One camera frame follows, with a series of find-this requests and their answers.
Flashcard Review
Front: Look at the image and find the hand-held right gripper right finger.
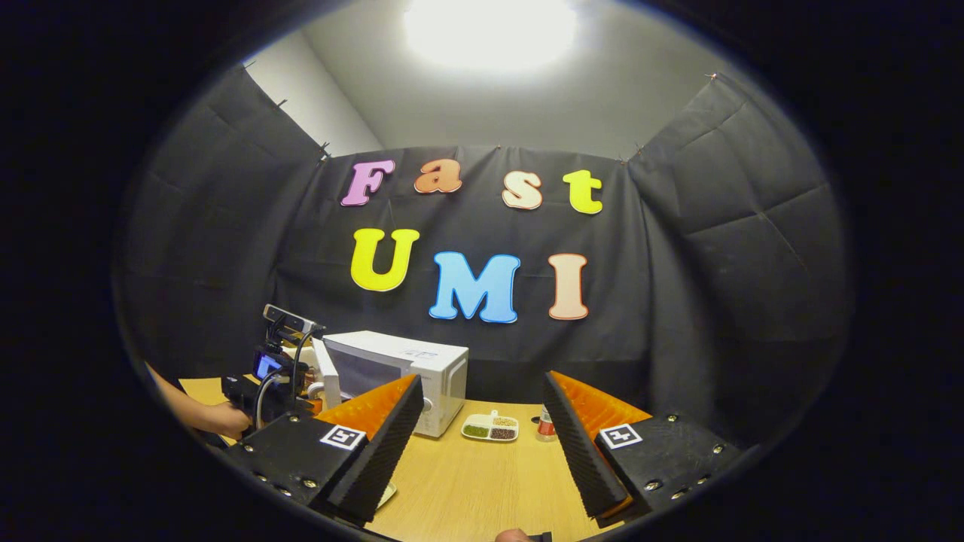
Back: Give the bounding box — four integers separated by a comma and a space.
544, 370, 744, 522

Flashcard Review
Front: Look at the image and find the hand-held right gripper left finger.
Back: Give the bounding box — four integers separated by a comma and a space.
224, 374, 425, 526

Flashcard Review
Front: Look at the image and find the white microwave oven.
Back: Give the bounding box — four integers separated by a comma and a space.
311, 330, 469, 439

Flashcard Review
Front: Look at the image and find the white divided dish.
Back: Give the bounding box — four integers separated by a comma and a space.
461, 410, 520, 443

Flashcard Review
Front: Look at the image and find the black backdrop cloth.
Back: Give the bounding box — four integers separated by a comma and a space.
113, 66, 852, 452

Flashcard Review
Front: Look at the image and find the ceiling light panel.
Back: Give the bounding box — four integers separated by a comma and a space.
403, 0, 577, 72

